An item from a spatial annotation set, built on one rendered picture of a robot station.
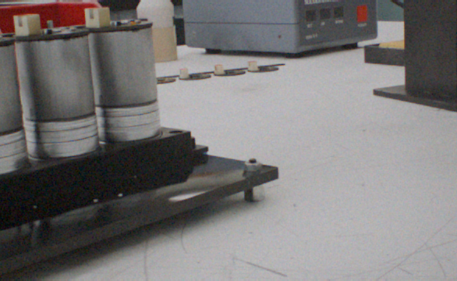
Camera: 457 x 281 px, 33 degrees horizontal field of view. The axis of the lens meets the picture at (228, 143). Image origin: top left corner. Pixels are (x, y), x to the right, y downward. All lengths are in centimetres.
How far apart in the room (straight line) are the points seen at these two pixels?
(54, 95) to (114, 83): 3
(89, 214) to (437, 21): 26
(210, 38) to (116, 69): 47
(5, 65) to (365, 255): 12
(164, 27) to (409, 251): 52
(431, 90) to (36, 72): 25
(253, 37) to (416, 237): 48
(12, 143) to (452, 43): 26
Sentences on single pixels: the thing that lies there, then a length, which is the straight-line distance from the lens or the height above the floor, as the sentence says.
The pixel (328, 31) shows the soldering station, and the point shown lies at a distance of 69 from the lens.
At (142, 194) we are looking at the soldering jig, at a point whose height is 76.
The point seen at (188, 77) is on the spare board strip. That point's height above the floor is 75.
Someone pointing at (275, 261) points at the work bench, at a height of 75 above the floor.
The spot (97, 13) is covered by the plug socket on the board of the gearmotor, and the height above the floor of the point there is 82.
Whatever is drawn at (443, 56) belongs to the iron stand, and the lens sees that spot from 44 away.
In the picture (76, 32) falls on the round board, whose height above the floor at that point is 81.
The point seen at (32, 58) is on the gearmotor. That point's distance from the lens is 26.
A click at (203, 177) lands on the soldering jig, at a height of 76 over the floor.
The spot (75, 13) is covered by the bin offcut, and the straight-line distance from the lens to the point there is 72.
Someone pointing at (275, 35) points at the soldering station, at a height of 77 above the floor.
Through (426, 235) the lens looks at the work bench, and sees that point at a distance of 24.
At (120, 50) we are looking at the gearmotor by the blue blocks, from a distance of 27.
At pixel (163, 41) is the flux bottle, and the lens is 71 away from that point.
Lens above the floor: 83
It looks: 13 degrees down
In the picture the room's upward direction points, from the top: 4 degrees counter-clockwise
